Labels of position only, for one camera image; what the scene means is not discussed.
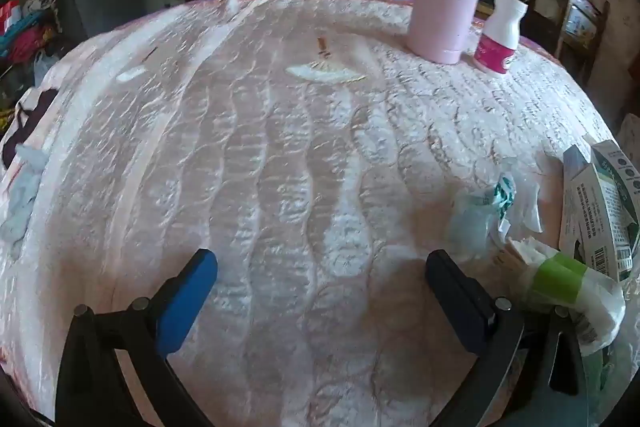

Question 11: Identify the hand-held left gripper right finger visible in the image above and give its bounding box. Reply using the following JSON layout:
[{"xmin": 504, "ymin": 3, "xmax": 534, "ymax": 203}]
[{"xmin": 425, "ymin": 249, "xmax": 591, "ymax": 427}]

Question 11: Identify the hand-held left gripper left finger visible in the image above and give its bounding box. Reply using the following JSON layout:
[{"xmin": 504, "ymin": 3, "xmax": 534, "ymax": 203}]
[{"xmin": 54, "ymin": 249, "xmax": 219, "ymax": 427}]

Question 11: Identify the white printed plastic bag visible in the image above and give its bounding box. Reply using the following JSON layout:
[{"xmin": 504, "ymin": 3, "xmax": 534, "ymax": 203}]
[{"xmin": 505, "ymin": 237, "xmax": 628, "ymax": 353}]

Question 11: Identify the crumpled clear plastic wrapper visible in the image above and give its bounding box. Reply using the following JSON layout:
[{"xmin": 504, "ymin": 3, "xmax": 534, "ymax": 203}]
[{"xmin": 446, "ymin": 157, "xmax": 546, "ymax": 263}]

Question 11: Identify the white green cardboard box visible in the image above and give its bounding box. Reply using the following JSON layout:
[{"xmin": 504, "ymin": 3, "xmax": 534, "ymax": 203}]
[{"xmin": 559, "ymin": 138, "xmax": 640, "ymax": 283}]

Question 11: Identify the pink quilted bedspread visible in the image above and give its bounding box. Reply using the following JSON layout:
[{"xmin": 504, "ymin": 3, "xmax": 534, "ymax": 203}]
[{"xmin": 0, "ymin": 0, "xmax": 626, "ymax": 427}]

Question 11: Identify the printed blanket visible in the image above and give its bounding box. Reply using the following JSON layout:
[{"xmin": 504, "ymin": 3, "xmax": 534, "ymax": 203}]
[{"xmin": 0, "ymin": 87, "xmax": 61, "ymax": 248}]

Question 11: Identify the white bottle with pink label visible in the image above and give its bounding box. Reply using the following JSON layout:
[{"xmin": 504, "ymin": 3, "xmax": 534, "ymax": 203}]
[{"xmin": 472, "ymin": 0, "xmax": 529, "ymax": 75}]

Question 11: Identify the pile of colourful clothes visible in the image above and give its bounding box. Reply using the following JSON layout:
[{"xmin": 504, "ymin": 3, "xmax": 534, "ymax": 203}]
[{"xmin": 0, "ymin": 0, "xmax": 63, "ymax": 108}]

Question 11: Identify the wooden chair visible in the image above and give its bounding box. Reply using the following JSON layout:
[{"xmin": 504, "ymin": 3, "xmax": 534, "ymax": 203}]
[{"xmin": 500, "ymin": 0, "xmax": 611, "ymax": 82}]

